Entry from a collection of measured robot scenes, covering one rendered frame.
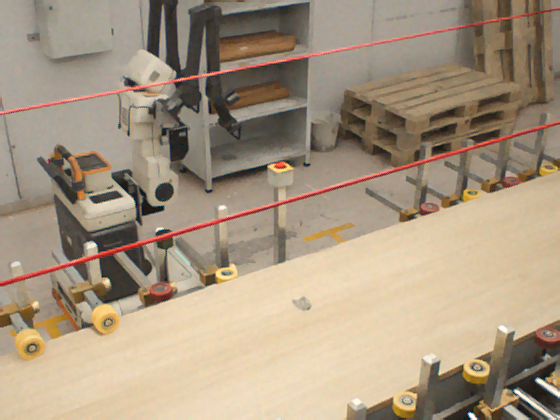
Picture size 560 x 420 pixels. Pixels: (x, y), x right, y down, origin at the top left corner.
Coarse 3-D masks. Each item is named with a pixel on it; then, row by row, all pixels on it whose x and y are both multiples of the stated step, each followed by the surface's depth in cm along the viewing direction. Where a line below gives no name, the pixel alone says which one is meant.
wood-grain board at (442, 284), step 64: (512, 192) 333; (320, 256) 286; (384, 256) 286; (448, 256) 286; (512, 256) 286; (128, 320) 251; (192, 320) 251; (256, 320) 251; (320, 320) 251; (384, 320) 250; (448, 320) 250; (512, 320) 250; (0, 384) 223; (64, 384) 223; (128, 384) 223; (192, 384) 223; (256, 384) 223; (320, 384) 223; (384, 384) 223
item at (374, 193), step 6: (366, 192) 354; (372, 192) 350; (378, 192) 349; (378, 198) 347; (384, 198) 344; (390, 198) 343; (384, 204) 345; (390, 204) 341; (396, 204) 338; (396, 210) 338; (414, 216) 329; (420, 216) 329
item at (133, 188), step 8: (128, 176) 376; (136, 184) 368; (136, 192) 371; (144, 192) 379; (136, 200) 374; (144, 200) 387; (136, 208) 376; (144, 208) 384; (152, 208) 381; (160, 208) 383; (136, 216) 381
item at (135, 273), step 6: (120, 252) 297; (120, 258) 293; (126, 258) 293; (126, 264) 289; (132, 264) 289; (132, 270) 286; (138, 270) 286; (132, 276) 286; (138, 276) 282; (144, 276) 282; (138, 282) 282; (144, 282) 278; (150, 282) 278
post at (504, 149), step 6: (504, 132) 342; (510, 132) 341; (510, 138) 343; (504, 144) 344; (510, 144) 345; (504, 150) 345; (498, 156) 349; (504, 156) 346; (498, 162) 350; (504, 162) 348; (498, 168) 351; (504, 168) 350; (498, 174) 352; (504, 174) 352; (492, 192) 359
